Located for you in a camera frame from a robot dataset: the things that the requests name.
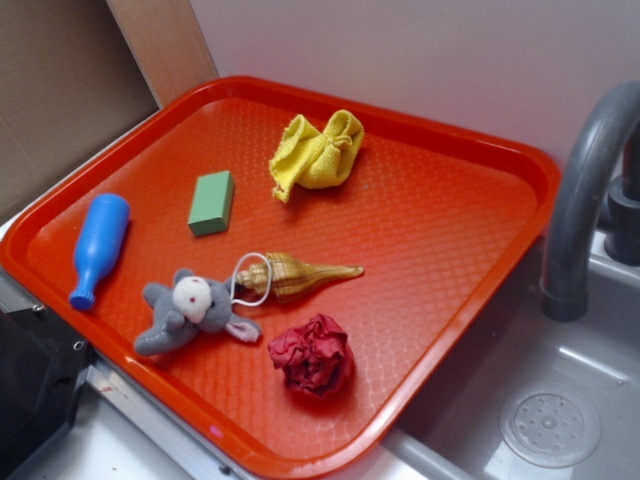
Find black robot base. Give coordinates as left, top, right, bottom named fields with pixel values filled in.
left=1, top=308, right=92, bottom=479

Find yellow cloth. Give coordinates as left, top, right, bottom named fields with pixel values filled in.
left=269, top=110, right=365, bottom=203

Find orange plastic tray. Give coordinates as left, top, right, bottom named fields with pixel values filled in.
left=1, top=77, right=560, bottom=479

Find tan spiral seashell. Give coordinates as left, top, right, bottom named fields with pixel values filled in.
left=233, top=252, right=364, bottom=303

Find green rectangular block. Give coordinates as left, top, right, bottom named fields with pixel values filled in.
left=188, top=170, right=235, bottom=237

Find crumpled red paper ball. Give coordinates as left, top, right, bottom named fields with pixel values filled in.
left=268, top=314, right=355, bottom=398

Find grey plush elephant toy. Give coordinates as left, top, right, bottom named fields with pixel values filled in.
left=134, top=269, right=262, bottom=357

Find blue plastic toy bottle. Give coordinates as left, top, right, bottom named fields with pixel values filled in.
left=69, top=193, right=130, bottom=311

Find grey sink faucet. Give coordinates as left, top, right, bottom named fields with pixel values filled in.
left=540, top=80, right=639, bottom=322

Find grey plastic sink basin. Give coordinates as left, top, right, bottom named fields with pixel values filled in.
left=384, top=234, right=640, bottom=480

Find brown cardboard panel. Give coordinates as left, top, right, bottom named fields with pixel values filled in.
left=1, top=1, right=217, bottom=221

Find white string loop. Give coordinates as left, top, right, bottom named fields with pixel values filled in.
left=229, top=252, right=274, bottom=308

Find black faucet handle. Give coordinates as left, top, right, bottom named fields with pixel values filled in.
left=604, top=127, right=639, bottom=266

